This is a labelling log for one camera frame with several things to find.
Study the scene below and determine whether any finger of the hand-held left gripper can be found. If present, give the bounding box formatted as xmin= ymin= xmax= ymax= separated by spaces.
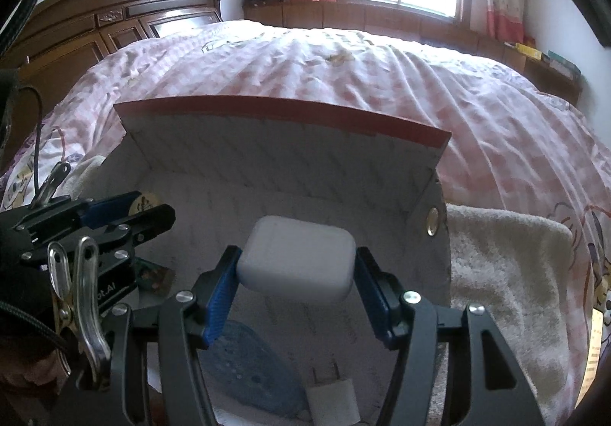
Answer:
xmin=12 ymin=191 xmax=144 ymax=236
xmin=91 ymin=204 xmax=177 ymax=265

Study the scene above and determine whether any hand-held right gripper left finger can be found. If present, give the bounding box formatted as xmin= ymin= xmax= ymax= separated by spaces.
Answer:
xmin=110 ymin=245 xmax=242 ymax=426

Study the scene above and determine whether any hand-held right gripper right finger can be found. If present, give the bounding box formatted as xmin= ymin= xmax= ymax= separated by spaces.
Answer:
xmin=356 ymin=245 xmax=545 ymax=426

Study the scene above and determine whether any round wooden chess piece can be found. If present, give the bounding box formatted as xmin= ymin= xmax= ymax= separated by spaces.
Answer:
xmin=131 ymin=191 xmax=159 ymax=217

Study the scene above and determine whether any white earbuds case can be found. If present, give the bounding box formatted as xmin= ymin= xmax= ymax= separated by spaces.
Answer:
xmin=237 ymin=215 xmax=357 ymax=303

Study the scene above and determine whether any red cardboard box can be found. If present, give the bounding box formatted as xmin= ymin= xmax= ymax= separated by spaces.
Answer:
xmin=113 ymin=97 xmax=453 ymax=426

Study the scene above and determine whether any person's left hand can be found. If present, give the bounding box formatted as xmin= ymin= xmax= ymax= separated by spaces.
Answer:
xmin=0 ymin=345 xmax=72 ymax=408

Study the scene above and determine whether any blue round lid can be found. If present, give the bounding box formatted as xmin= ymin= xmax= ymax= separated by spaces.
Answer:
xmin=203 ymin=318 xmax=309 ymax=418

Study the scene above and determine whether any white charger plug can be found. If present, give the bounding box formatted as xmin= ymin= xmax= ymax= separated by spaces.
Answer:
xmin=305 ymin=361 xmax=362 ymax=426

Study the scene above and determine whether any cream fleece towel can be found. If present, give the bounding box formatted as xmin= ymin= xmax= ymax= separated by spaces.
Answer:
xmin=62 ymin=154 xmax=593 ymax=426

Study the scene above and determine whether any dark wooden headboard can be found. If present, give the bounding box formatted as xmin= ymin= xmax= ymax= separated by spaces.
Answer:
xmin=0 ymin=0 xmax=224 ymax=155

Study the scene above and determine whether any pink printed duvet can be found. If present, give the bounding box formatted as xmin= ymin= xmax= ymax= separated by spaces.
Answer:
xmin=0 ymin=20 xmax=611 ymax=408

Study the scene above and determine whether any yellow flat strip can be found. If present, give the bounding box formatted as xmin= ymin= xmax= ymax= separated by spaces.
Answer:
xmin=580 ymin=304 xmax=606 ymax=412

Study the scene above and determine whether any wooden window cabinet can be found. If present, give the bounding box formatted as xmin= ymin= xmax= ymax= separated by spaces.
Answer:
xmin=242 ymin=1 xmax=583 ymax=105

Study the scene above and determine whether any green book stack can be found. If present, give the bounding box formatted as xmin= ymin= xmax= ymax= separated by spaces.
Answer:
xmin=545 ymin=50 xmax=582 ymax=74

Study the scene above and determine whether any braided black cable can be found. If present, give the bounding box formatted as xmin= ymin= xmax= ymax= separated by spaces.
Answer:
xmin=0 ymin=299 xmax=66 ymax=351

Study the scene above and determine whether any thin black cable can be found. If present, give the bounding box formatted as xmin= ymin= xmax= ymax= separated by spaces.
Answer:
xmin=19 ymin=86 xmax=45 ymax=206

